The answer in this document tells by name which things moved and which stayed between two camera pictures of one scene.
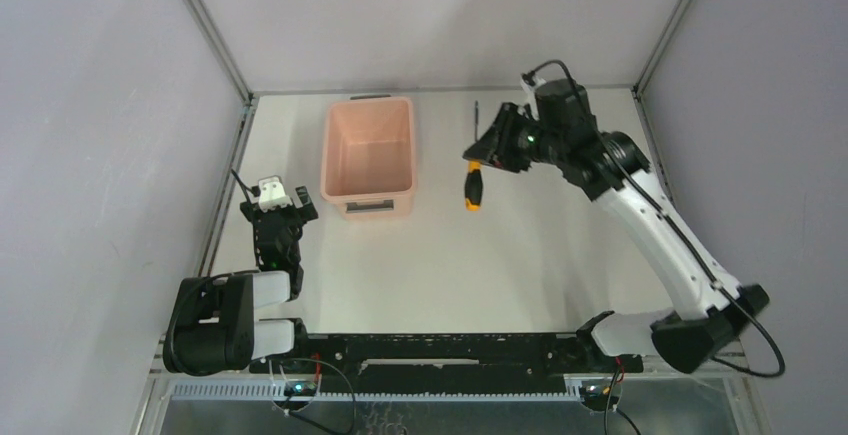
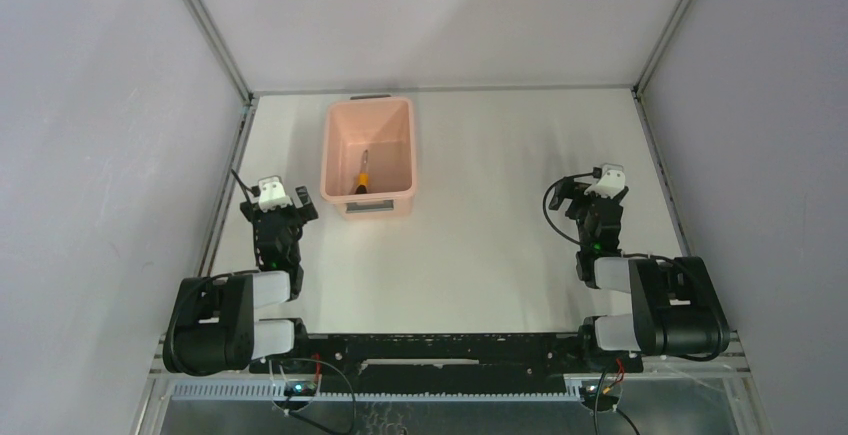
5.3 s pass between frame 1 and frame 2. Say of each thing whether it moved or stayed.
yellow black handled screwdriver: moved
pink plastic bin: stayed
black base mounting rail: stayed
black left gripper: stayed
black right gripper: moved
